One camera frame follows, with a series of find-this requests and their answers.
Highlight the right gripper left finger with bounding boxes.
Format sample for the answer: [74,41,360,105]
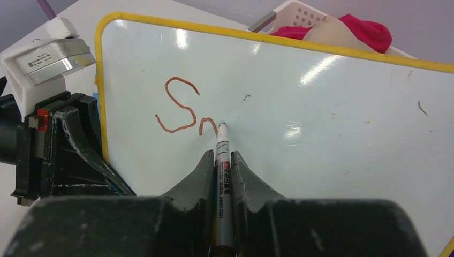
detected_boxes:
[3,150,214,256]

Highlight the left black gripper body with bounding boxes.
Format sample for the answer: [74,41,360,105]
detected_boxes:
[11,92,103,206]

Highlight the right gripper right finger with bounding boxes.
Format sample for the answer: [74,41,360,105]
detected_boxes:
[231,151,426,256]

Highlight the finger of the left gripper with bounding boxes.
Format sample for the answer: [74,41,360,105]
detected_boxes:
[53,106,135,196]

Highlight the white marker pen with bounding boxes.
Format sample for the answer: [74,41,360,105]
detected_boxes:
[210,123,236,256]

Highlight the yellow framed whiteboard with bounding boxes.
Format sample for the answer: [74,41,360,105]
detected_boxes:
[95,12,453,256]

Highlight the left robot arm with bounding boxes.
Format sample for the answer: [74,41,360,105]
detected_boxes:
[1,92,134,206]

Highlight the beige cloth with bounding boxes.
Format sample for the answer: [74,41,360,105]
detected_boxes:
[302,16,376,52]

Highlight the white plastic basket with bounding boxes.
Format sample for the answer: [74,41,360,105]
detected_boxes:
[248,1,411,58]

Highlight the red cloth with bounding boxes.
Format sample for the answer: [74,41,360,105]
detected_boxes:
[272,14,392,54]

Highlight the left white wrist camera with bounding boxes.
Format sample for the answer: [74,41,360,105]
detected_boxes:
[1,17,96,118]

